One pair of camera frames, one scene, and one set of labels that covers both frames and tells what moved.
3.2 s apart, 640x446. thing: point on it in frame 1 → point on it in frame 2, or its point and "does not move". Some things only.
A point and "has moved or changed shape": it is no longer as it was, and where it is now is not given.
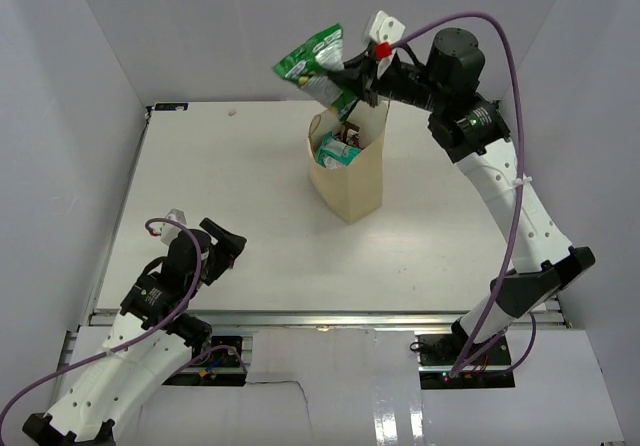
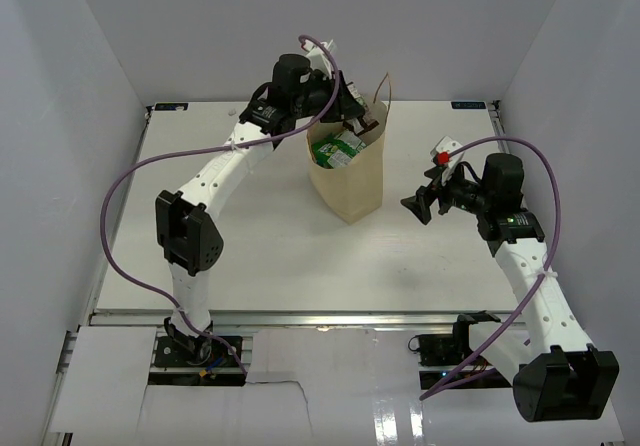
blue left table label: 170,106 does not move
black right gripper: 359,77 → 421,202
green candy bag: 308,67 has moved or changed shape
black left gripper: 229,245 → 345,105
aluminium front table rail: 395,321 does not move
